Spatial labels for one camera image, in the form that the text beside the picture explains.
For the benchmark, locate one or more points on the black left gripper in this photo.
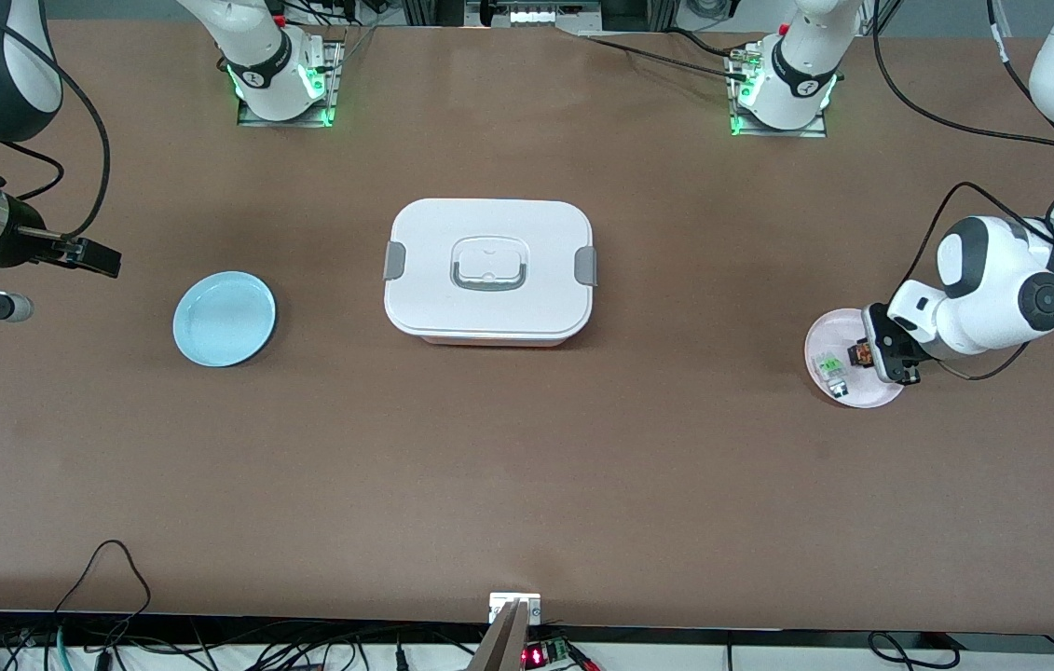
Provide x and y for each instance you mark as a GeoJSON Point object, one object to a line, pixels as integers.
{"type": "Point", "coordinates": [863, 353]}

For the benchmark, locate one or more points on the small white mount bracket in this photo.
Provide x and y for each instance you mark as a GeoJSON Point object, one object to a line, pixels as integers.
{"type": "Point", "coordinates": [503, 601]}

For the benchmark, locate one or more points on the grey metal camera beam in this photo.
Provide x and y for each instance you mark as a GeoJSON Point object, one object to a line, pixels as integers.
{"type": "Point", "coordinates": [500, 648]}

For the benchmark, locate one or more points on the light blue round plate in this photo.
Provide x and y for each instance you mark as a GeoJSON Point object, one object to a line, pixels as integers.
{"type": "Point", "coordinates": [224, 321]}

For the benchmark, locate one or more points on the circuit board with red display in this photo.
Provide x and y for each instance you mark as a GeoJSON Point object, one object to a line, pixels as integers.
{"type": "Point", "coordinates": [536, 656]}

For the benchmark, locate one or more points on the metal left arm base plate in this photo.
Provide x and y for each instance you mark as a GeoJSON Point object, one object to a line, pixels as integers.
{"type": "Point", "coordinates": [778, 133]}

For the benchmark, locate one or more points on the green push-button switch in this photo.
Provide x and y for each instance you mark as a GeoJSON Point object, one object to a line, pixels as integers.
{"type": "Point", "coordinates": [830, 370]}

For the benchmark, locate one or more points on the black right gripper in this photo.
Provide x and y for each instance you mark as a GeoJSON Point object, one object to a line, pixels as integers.
{"type": "Point", "coordinates": [31, 243]}

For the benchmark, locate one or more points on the white lidded storage box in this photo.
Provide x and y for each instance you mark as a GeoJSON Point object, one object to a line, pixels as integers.
{"type": "Point", "coordinates": [433, 298]}

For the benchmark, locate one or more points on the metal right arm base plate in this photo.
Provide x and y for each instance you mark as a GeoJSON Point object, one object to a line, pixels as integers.
{"type": "Point", "coordinates": [333, 93]}

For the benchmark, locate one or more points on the pale pink round plate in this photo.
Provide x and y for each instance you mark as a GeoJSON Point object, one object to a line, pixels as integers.
{"type": "Point", "coordinates": [825, 335]}

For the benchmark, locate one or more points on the aluminium equipment rack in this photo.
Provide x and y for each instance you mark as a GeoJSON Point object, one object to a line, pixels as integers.
{"type": "Point", "coordinates": [638, 11]}

